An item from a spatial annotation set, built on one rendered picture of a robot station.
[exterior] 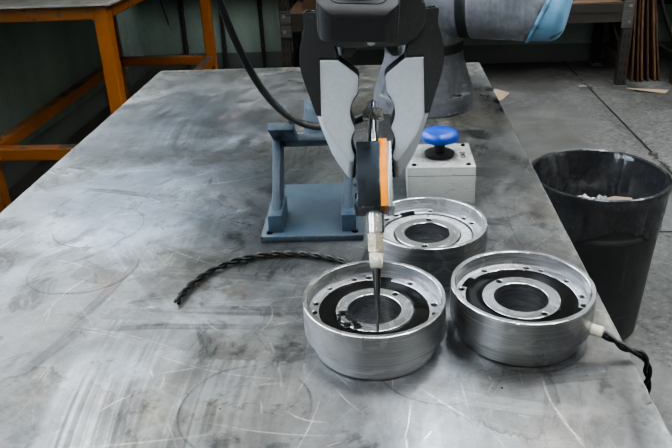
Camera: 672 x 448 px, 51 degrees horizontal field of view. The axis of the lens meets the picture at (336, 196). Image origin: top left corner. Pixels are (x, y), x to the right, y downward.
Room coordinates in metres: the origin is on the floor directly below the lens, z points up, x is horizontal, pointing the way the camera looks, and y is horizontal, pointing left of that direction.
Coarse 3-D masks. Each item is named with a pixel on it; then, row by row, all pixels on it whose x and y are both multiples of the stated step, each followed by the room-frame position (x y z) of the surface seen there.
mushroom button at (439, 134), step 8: (432, 128) 0.71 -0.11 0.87; (440, 128) 0.71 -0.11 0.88; (448, 128) 0.71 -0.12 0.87; (424, 136) 0.70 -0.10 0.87; (432, 136) 0.69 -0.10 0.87; (440, 136) 0.69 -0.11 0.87; (448, 136) 0.69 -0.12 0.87; (456, 136) 0.70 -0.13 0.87; (432, 144) 0.69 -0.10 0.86; (440, 144) 0.69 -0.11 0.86; (448, 144) 0.69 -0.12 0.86; (440, 152) 0.70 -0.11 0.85
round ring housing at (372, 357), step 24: (360, 264) 0.49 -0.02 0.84; (384, 264) 0.49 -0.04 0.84; (408, 264) 0.48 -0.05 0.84; (312, 288) 0.46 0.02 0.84; (336, 288) 0.47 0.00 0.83; (432, 288) 0.46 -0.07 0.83; (312, 312) 0.44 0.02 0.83; (336, 312) 0.44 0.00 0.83; (360, 312) 0.46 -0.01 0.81; (384, 312) 0.46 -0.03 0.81; (408, 312) 0.43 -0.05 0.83; (432, 312) 0.43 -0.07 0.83; (312, 336) 0.42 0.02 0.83; (336, 336) 0.40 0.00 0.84; (360, 336) 0.39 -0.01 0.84; (384, 336) 0.39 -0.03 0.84; (408, 336) 0.39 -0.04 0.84; (432, 336) 0.41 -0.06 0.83; (336, 360) 0.40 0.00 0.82; (360, 360) 0.39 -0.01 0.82; (384, 360) 0.39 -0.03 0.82; (408, 360) 0.39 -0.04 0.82
